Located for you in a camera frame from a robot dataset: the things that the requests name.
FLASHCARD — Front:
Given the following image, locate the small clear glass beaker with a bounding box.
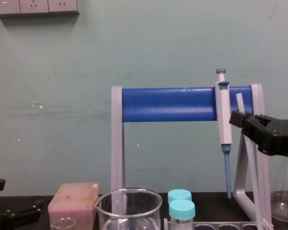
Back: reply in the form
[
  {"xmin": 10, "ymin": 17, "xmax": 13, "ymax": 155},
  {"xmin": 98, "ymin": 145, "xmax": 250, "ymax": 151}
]
[{"xmin": 50, "ymin": 217, "xmax": 77, "ymax": 230}]

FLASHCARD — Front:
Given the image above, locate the white and blue pipette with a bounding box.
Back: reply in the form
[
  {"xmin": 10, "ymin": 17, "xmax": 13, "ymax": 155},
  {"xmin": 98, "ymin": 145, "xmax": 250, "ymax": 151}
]
[{"xmin": 215, "ymin": 68, "xmax": 233, "ymax": 199}]

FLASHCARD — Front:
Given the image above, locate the large clear glass beaker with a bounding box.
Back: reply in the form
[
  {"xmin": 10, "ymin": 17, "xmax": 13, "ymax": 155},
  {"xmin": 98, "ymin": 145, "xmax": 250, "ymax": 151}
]
[{"xmin": 94, "ymin": 187, "xmax": 164, "ymax": 230}]

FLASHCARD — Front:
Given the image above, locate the grey wall socket panel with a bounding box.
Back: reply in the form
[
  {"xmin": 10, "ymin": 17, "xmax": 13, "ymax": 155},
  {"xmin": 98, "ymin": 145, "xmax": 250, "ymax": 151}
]
[{"xmin": 0, "ymin": 0, "xmax": 80, "ymax": 17}]

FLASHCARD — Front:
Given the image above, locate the grey tube rack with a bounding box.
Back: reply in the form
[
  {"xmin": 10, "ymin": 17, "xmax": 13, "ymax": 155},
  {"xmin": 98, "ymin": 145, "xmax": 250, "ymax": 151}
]
[{"xmin": 163, "ymin": 218, "xmax": 260, "ymax": 230}]

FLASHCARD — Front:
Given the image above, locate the black table cloth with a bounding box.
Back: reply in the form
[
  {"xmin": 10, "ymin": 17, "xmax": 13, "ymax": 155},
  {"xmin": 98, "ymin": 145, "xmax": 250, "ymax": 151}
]
[{"xmin": 0, "ymin": 191, "xmax": 274, "ymax": 230}]

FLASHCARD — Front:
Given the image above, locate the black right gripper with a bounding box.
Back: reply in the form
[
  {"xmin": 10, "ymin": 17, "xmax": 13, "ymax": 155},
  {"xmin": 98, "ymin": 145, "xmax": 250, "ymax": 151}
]
[{"xmin": 229, "ymin": 109, "xmax": 288, "ymax": 161}]

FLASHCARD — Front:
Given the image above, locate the clear glass conical flask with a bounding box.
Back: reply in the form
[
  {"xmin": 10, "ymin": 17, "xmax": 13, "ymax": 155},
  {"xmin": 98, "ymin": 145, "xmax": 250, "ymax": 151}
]
[{"xmin": 269, "ymin": 155, "xmax": 288, "ymax": 230}]

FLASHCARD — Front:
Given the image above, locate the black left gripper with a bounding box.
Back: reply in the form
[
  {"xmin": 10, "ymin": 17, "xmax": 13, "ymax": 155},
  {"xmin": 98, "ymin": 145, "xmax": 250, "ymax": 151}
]
[{"xmin": 0, "ymin": 178, "xmax": 45, "ymax": 230}]

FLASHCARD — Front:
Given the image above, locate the pink pipette tip box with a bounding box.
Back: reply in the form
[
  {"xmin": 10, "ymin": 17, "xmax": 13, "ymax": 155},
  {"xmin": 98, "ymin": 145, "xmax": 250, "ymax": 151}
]
[{"xmin": 48, "ymin": 183, "xmax": 99, "ymax": 230}]

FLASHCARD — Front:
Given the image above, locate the grey and blue pipette stand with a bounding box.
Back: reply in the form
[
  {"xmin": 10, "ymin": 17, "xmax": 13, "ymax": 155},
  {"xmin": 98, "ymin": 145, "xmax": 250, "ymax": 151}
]
[{"xmin": 111, "ymin": 83, "xmax": 273, "ymax": 230}]

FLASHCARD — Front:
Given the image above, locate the teal capped sample vial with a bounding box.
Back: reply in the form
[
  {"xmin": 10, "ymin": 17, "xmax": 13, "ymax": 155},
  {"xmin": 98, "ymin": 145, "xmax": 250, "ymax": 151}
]
[
  {"xmin": 168, "ymin": 189, "xmax": 192, "ymax": 205},
  {"xmin": 168, "ymin": 199, "xmax": 196, "ymax": 230}
]

